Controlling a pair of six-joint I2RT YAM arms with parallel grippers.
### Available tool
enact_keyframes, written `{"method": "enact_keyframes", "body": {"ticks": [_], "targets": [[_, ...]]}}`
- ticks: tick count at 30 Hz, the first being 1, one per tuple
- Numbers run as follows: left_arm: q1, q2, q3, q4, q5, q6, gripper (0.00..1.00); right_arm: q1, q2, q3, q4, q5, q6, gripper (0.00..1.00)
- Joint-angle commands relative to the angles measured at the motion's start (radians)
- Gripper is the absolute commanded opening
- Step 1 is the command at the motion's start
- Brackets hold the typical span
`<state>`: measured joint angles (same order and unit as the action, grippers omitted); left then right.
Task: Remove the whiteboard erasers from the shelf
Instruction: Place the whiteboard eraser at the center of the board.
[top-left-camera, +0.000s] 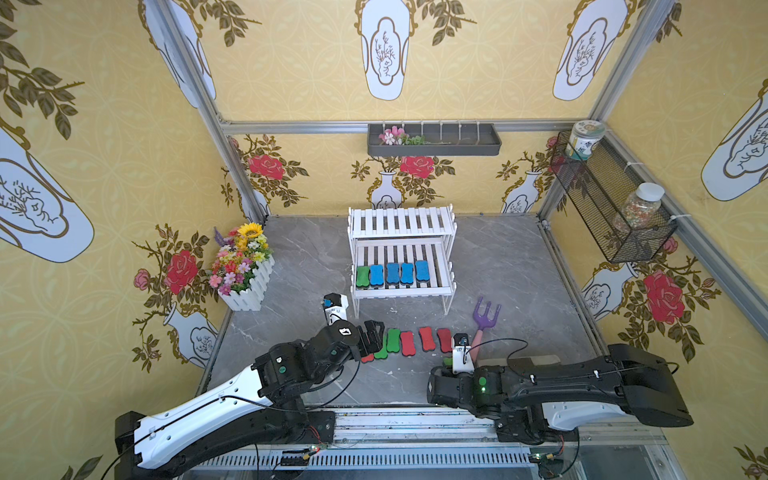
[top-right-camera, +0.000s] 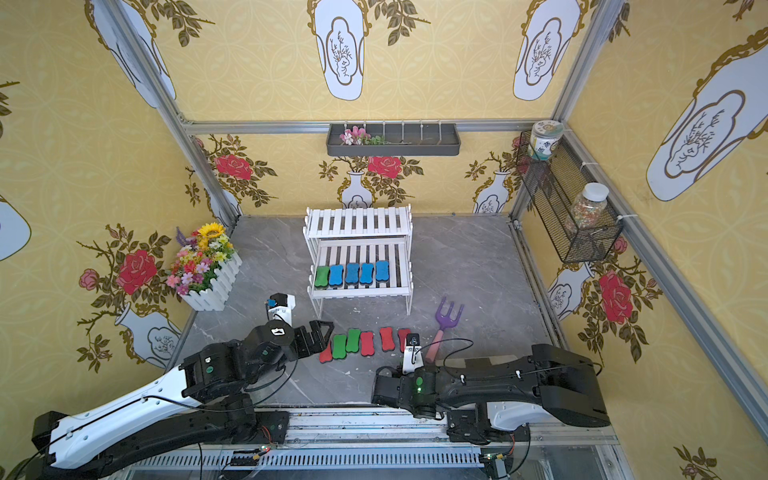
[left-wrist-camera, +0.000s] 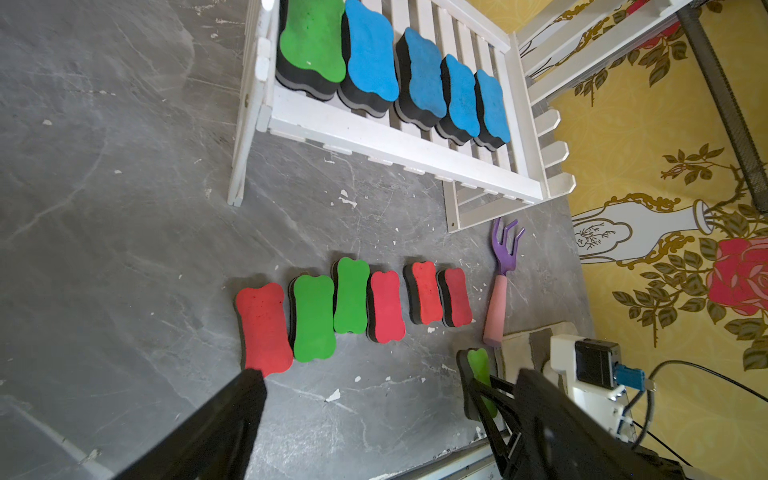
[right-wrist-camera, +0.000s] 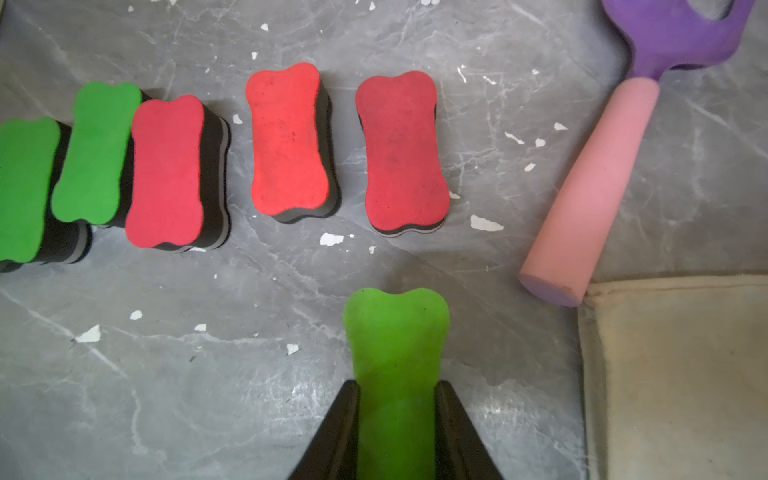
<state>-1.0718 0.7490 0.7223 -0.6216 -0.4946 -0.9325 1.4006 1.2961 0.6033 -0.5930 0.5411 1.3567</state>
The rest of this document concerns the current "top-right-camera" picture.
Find green eraser top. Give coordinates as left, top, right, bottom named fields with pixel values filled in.
left=345, top=328, right=361, bottom=353
left=331, top=334, right=347, bottom=360

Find green eraser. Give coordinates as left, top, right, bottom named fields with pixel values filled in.
left=345, top=328, right=361, bottom=353
left=331, top=334, right=347, bottom=360
left=314, top=266, right=330, bottom=289

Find blue eraser bottom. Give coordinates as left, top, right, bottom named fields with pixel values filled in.
left=328, top=264, right=344, bottom=287
left=345, top=263, right=360, bottom=285
left=359, top=263, right=375, bottom=285
left=375, top=260, right=390, bottom=283

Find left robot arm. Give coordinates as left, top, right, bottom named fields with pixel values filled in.
left=25, top=319, right=334, bottom=479

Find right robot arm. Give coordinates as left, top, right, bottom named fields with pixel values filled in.
left=371, top=344, right=610, bottom=445

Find white slatted wooden shelf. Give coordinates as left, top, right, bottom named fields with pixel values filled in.
left=303, top=205, right=414, bottom=316

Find artificial flowers in white planter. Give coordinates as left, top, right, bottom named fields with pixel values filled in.
left=165, top=223, right=242, bottom=311

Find pink flower in tray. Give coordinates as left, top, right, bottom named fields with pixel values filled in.
left=339, top=126, right=385, bottom=146

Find jar of colourful beads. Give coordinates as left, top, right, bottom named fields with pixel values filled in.
left=566, top=182, right=609, bottom=233

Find jar with green label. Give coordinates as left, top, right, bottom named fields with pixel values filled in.
left=528, top=120, right=565, bottom=161

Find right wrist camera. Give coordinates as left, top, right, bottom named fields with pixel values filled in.
left=402, top=334, right=423, bottom=374

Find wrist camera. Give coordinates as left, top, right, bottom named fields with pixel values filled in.
left=265, top=293, right=296, bottom=326
left=402, top=334, right=423, bottom=374

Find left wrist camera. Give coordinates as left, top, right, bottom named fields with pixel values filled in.
left=265, top=293, right=296, bottom=326

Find purple garden fork pink handle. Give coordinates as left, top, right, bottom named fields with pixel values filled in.
left=425, top=296, right=465, bottom=363

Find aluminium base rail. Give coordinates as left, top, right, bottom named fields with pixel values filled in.
left=113, top=406, right=633, bottom=479

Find grey wall tray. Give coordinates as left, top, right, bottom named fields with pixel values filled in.
left=326, top=121, right=462, bottom=157

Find black wire wall basket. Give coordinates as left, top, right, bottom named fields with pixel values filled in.
left=517, top=131, right=623, bottom=264

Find aluminium frame post left rear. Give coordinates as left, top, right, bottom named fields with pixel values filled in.
left=85, top=1, right=240, bottom=227

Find aluminium frame post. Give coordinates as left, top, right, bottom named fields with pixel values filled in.
left=85, top=1, right=240, bottom=227
left=508, top=0, right=625, bottom=220

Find aluminium frame post right rear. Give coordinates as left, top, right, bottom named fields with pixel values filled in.
left=508, top=0, right=625, bottom=220

